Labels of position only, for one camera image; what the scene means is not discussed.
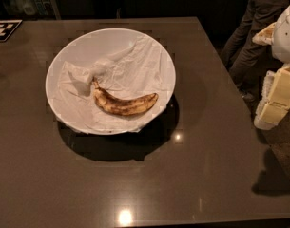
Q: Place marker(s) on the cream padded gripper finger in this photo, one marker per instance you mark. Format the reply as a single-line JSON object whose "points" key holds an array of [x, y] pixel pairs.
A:
{"points": [[275, 98]]}

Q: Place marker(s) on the ripe spotted banana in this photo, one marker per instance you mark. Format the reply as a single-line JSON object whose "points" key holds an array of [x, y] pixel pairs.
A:
{"points": [[121, 107]]}

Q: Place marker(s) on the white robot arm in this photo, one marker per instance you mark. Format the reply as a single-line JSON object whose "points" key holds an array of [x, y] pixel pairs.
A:
{"points": [[277, 35]]}

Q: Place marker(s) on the white bowl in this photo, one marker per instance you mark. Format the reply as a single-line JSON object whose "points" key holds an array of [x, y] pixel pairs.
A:
{"points": [[87, 48]]}

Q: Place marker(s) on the person in dark trousers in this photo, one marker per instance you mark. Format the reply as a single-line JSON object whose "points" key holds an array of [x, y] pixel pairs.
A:
{"points": [[240, 53]]}

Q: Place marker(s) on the white paper napkin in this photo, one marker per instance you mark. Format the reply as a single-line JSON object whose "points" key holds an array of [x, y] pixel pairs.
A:
{"points": [[131, 73]]}

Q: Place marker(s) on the black white fiducial marker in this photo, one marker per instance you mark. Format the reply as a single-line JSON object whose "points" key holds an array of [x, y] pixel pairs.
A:
{"points": [[7, 28]]}

